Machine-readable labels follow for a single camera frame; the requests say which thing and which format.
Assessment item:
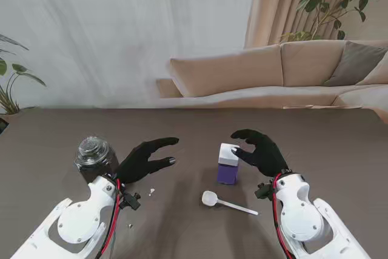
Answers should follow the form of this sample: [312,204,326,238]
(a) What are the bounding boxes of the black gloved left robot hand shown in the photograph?
[115,136,180,185]

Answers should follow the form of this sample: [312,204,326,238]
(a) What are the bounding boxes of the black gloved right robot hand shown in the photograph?
[230,129,290,178]

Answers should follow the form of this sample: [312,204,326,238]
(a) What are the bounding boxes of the glass jar of coffee beans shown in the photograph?
[74,149,119,185]

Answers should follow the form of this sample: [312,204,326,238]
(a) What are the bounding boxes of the white square jar lid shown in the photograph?
[218,143,243,167]

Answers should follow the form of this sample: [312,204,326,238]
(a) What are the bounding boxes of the purple square coffee jar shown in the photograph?
[216,163,239,186]

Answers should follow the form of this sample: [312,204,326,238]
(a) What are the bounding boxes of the clear glass jar lid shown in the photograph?
[78,136,110,163]

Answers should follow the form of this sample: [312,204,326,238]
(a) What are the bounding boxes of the white plastic spoon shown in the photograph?
[201,190,259,216]

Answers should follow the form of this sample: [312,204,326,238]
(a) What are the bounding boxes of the beige sofa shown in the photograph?
[156,39,388,117]

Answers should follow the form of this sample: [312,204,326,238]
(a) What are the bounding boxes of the grey sofa cushion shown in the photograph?
[321,40,388,87]

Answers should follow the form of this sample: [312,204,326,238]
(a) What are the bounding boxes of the tan plant pot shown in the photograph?
[0,112,21,123]

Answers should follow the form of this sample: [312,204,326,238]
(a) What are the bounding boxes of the white sheer curtain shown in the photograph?
[0,0,258,110]

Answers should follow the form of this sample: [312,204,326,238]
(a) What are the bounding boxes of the beige sofa cushion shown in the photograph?
[356,58,388,86]

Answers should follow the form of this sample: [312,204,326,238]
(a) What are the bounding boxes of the broad leaf green plant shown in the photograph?
[0,33,47,116]

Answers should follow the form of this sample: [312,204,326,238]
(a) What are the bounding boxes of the beige curtain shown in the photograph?
[244,0,388,49]

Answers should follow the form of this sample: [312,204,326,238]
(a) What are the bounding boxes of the tall leafy green plant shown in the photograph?
[280,0,388,43]

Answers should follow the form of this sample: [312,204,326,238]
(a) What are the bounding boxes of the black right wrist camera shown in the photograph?
[254,181,275,201]

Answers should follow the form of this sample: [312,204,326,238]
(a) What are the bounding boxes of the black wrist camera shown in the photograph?
[119,191,142,210]
[254,181,275,201]

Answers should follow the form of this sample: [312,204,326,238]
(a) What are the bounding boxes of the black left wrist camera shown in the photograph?
[119,191,142,210]

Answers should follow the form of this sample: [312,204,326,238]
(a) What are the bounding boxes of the red left arm cable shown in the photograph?
[99,178,122,255]

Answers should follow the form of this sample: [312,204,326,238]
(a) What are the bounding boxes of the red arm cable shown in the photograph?
[272,181,292,259]
[99,178,122,255]

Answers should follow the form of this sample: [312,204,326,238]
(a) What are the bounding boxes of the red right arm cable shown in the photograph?
[272,181,292,259]

